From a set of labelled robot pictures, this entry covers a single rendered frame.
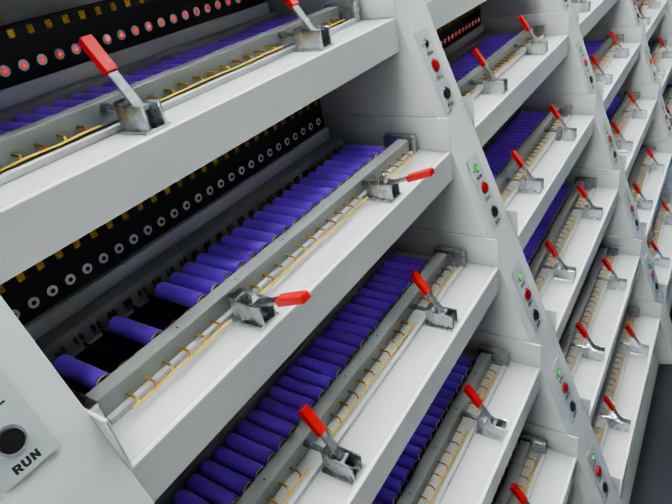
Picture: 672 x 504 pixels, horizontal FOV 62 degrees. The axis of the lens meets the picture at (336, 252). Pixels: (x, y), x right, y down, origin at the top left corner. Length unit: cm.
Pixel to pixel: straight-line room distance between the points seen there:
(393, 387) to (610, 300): 88
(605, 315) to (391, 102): 81
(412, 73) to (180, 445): 58
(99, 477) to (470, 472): 56
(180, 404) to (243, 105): 28
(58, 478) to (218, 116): 32
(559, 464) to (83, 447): 87
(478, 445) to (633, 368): 78
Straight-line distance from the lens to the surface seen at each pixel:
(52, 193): 45
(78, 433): 45
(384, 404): 70
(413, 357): 76
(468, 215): 89
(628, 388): 156
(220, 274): 60
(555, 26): 149
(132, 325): 57
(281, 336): 55
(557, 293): 119
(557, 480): 112
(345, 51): 72
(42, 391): 43
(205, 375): 51
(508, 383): 99
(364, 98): 89
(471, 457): 89
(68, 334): 60
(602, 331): 141
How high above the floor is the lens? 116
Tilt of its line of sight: 17 degrees down
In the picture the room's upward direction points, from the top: 27 degrees counter-clockwise
